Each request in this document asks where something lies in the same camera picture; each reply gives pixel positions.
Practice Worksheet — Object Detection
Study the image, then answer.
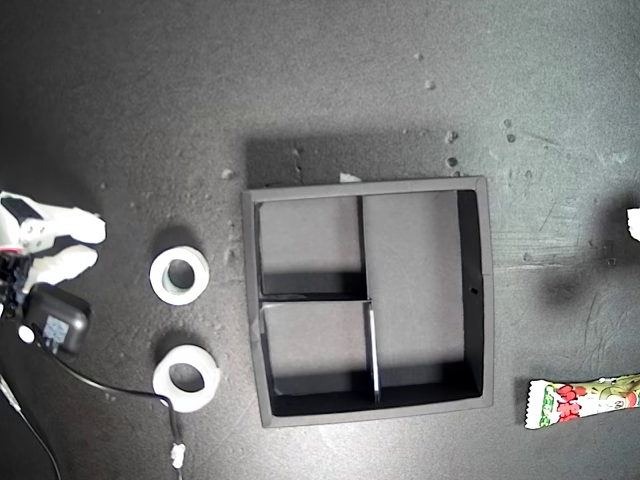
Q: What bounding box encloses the green red snack bar wrapper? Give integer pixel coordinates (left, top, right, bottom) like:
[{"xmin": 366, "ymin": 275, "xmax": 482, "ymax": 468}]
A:
[{"xmin": 523, "ymin": 373, "xmax": 640, "ymax": 430}]

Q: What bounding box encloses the black compartment tray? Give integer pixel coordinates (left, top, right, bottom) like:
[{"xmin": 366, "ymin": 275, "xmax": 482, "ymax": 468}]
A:
[{"xmin": 241, "ymin": 174, "xmax": 496, "ymax": 430}]

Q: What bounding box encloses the thin black white cable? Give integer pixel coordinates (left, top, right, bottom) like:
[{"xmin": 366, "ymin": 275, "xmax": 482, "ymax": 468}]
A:
[{"xmin": 0, "ymin": 372, "xmax": 62, "ymax": 480}]

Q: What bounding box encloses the white tape roll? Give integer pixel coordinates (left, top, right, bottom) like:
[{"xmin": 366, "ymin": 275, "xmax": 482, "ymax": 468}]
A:
[
  {"xmin": 148, "ymin": 244, "xmax": 211, "ymax": 306},
  {"xmin": 151, "ymin": 344, "xmax": 222, "ymax": 414}
]

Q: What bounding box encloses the black camera cable white connector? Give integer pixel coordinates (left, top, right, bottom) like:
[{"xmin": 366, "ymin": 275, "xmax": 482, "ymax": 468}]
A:
[{"xmin": 47, "ymin": 344, "xmax": 187, "ymax": 471}]

